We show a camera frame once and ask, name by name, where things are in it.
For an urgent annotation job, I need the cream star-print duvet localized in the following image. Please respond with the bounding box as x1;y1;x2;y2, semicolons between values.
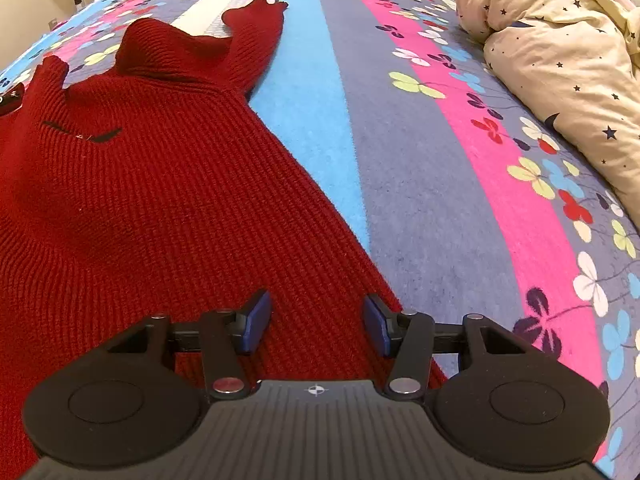
456;0;639;221

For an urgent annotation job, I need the colourful floral striped bed blanket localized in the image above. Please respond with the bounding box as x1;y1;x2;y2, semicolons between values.
1;0;639;479

